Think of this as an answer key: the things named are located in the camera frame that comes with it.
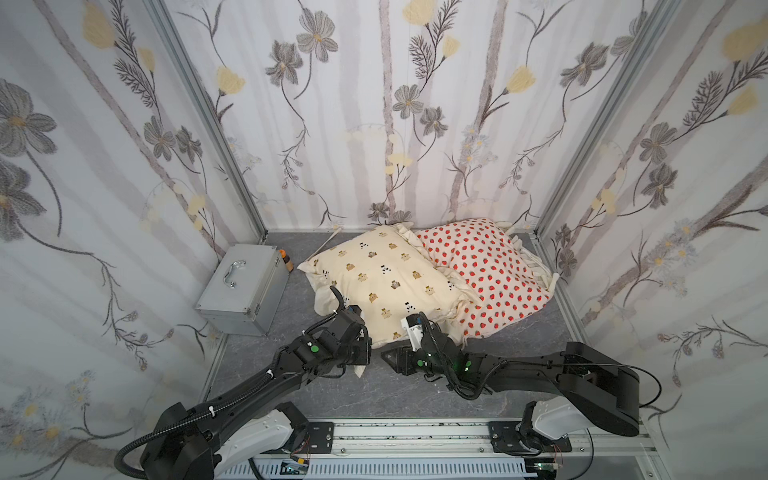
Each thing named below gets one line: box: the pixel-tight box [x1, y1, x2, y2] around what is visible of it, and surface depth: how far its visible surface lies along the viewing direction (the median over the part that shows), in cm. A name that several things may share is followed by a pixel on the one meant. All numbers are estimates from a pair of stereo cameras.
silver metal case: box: [194, 244, 290, 336], surface depth 89 cm
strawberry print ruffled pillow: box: [395, 217, 557, 342], surface depth 100 cm
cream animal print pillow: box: [297, 224, 483, 349], surface depth 95 cm
